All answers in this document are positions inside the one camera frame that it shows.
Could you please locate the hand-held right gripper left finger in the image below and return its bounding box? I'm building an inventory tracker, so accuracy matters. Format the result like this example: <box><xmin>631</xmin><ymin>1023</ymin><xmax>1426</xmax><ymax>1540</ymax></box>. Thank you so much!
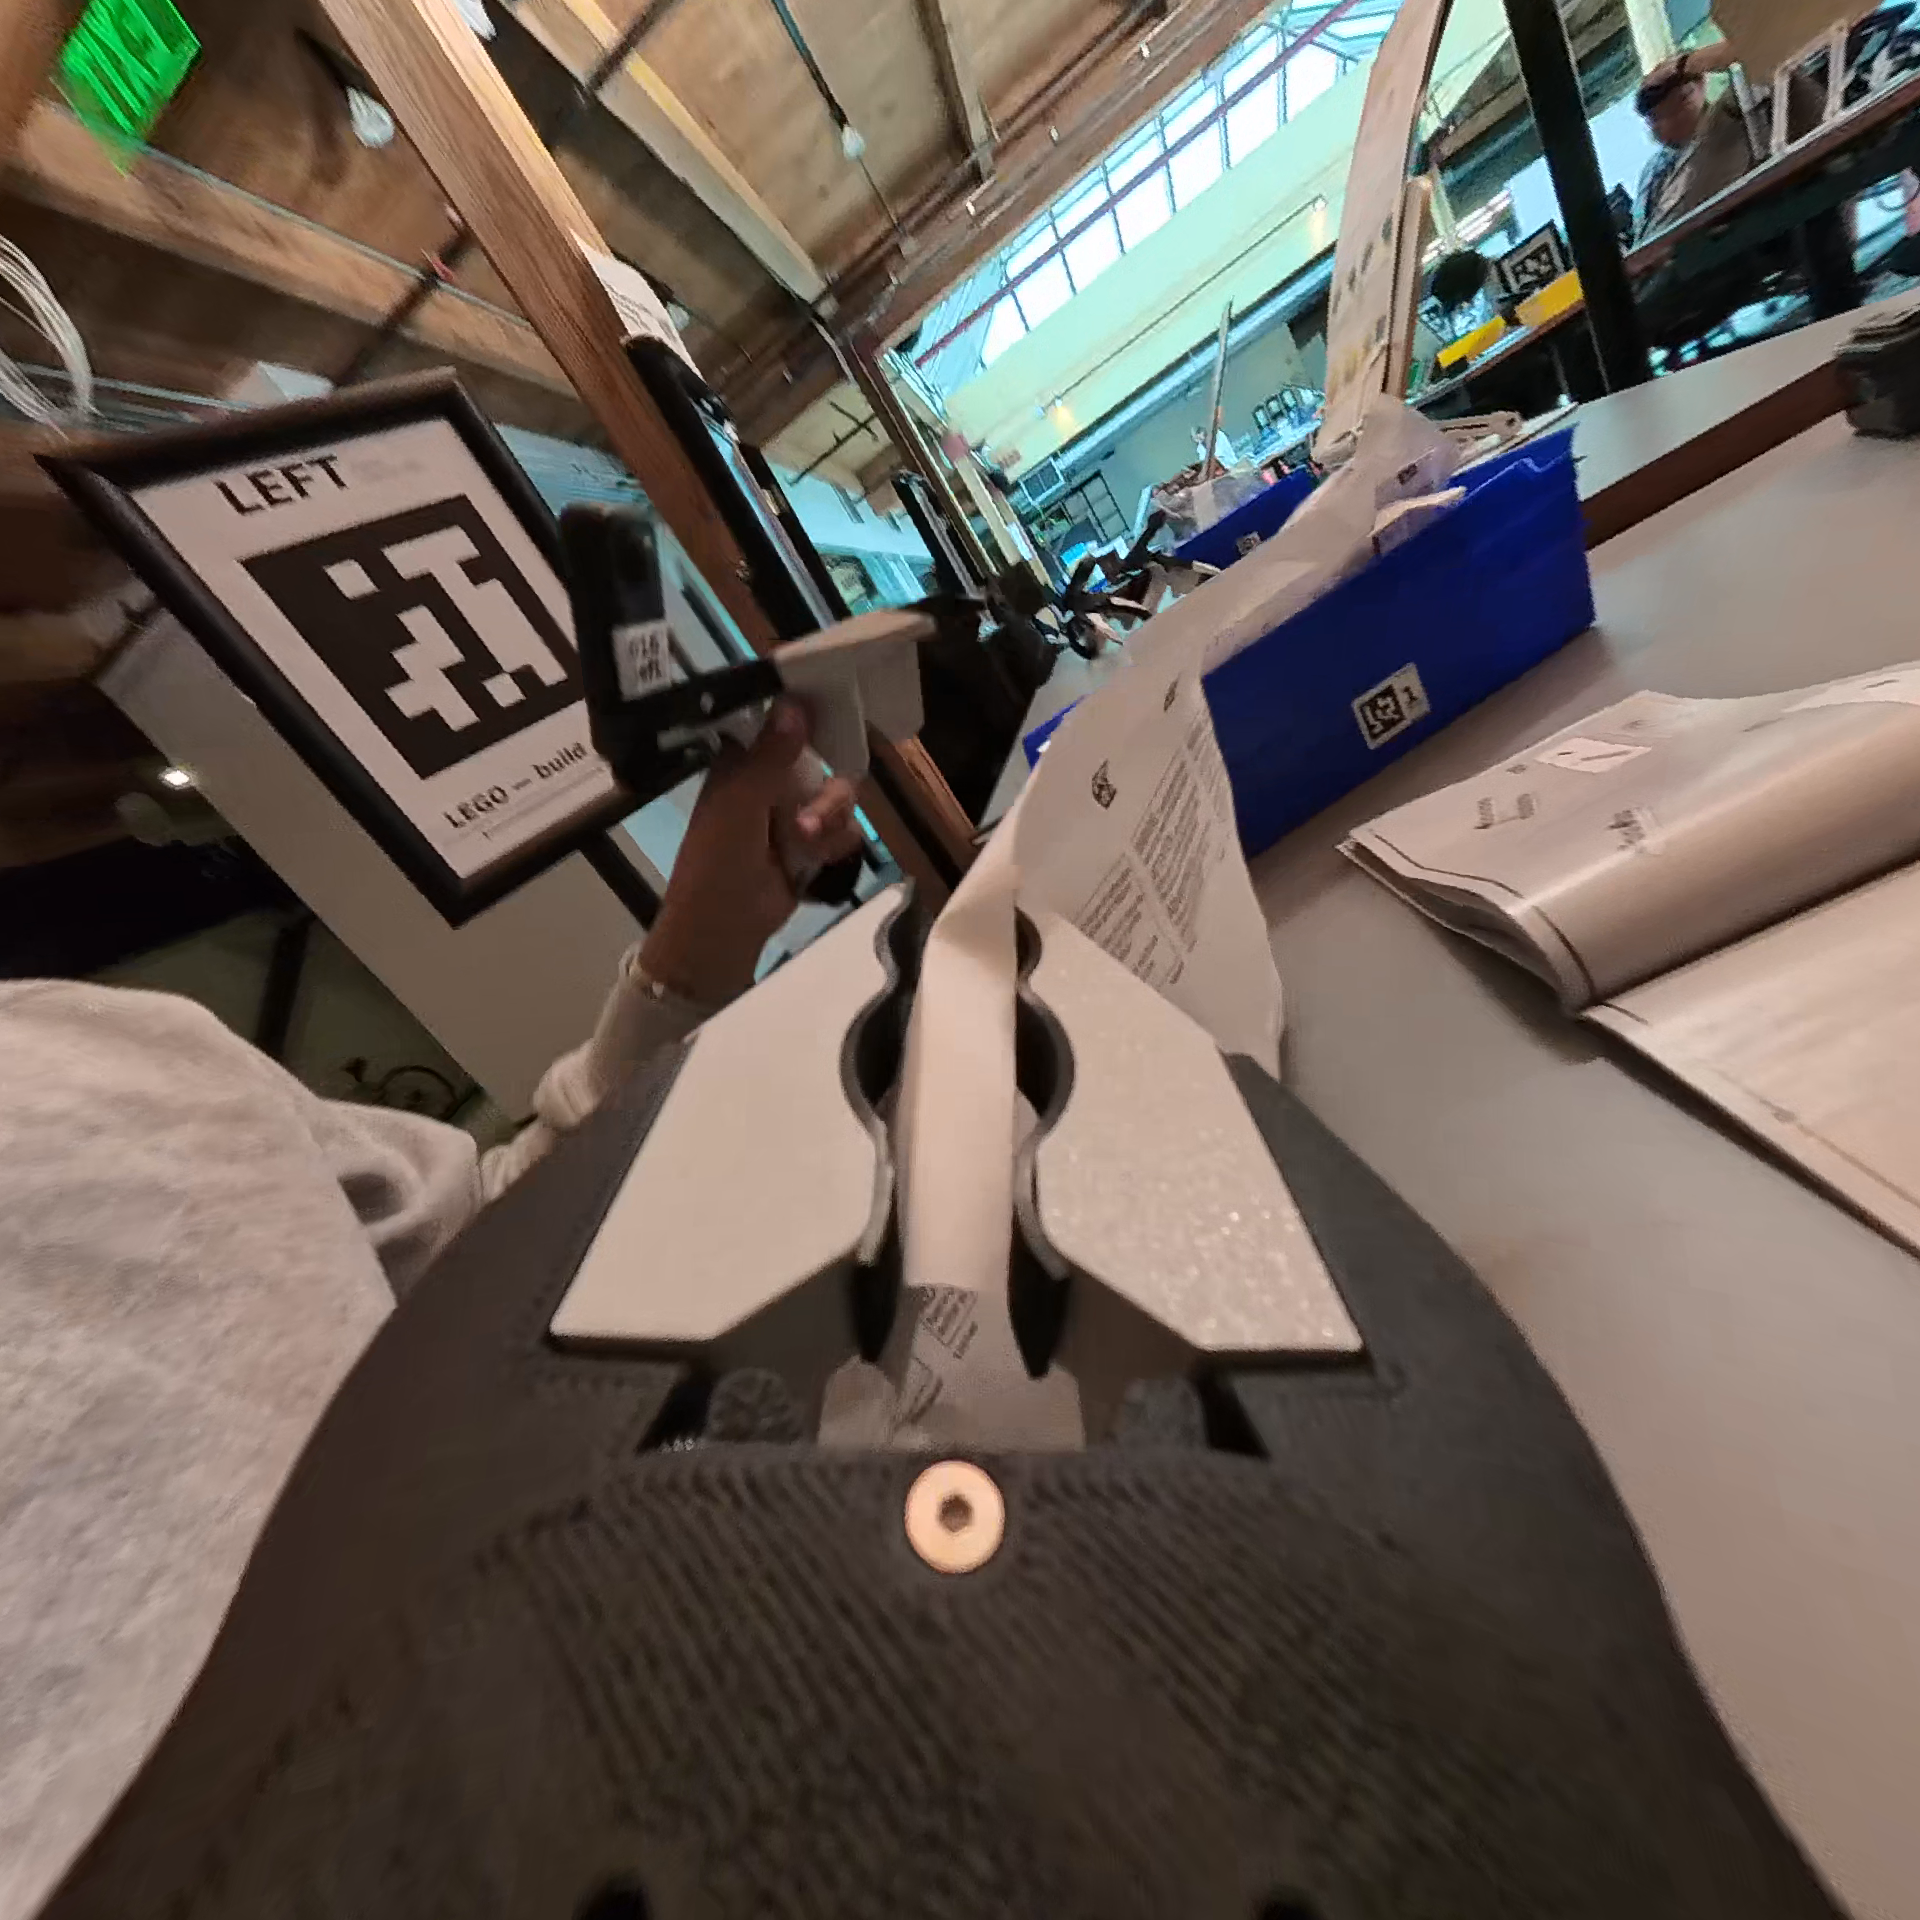
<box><xmin>553</xmin><ymin>884</ymin><xmax>915</xmax><ymax>1359</ymax></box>

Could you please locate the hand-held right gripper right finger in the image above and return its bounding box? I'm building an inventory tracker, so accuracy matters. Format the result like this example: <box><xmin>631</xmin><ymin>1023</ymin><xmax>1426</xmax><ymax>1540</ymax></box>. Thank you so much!
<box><xmin>1009</xmin><ymin>912</ymin><xmax>1367</xmax><ymax>1376</ymax></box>

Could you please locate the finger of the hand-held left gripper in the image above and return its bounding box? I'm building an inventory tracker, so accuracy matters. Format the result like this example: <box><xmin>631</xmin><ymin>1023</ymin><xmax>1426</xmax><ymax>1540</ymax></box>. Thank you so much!
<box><xmin>769</xmin><ymin>610</ymin><xmax>936</xmax><ymax>768</ymax></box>

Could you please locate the white paper parts bag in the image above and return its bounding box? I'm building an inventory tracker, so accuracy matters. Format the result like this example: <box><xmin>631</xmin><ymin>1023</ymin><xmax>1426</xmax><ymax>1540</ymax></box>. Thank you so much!
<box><xmin>824</xmin><ymin>573</ymin><xmax>1292</xmax><ymax>1447</ymax></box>
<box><xmin>1201</xmin><ymin>398</ymin><xmax>1481</xmax><ymax>633</ymax></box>

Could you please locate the blue plastic bin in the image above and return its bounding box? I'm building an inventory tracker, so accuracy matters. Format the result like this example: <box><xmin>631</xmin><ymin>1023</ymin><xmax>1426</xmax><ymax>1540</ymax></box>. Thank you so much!
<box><xmin>1022</xmin><ymin>428</ymin><xmax>1596</xmax><ymax>855</ymax></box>

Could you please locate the instruction booklet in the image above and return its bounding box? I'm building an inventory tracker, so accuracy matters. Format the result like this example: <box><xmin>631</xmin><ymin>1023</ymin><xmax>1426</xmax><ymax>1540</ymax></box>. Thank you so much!
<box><xmin>1340</xmin><ymin>663</ymin><xmax>1920</xmax><ymax>1253</ymax></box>

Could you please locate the person's left forearm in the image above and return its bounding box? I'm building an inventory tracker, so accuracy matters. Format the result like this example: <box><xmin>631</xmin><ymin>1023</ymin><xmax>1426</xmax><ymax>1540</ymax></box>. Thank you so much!
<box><xmin>481</xmin><ymin>944</ymin><xmax>708</xmax><ymax>1202</ymax></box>

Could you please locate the person's left hand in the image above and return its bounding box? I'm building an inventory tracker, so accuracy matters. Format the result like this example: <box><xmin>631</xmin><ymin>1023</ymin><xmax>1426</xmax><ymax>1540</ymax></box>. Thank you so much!
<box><xmin>636</xmin><ymin>697</ymin><xmax>877</xmax><ymax>1004</ymax></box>

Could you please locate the black framed marker sign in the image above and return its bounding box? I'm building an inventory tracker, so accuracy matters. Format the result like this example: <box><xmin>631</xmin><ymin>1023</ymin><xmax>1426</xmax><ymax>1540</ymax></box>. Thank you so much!
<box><xmin>36</xmin><ymin>367</ymin><xmax>783</xmax><ymax>926</ymax></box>

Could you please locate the green exit sign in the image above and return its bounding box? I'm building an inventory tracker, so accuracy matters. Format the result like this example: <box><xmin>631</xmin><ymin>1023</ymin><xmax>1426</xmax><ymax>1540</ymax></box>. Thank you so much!
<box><xmin>52</xmin><ymin>0</ymin><xmax>207</xmax><ymax>142</ymax></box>

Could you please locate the black battery charging case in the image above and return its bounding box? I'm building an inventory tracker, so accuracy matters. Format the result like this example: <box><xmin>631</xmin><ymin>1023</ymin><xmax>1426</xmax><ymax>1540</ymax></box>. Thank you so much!
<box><xmin>1837</xmin><ymin>290</ymin><xmax>1920</xmax><ymax>438</ymax></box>

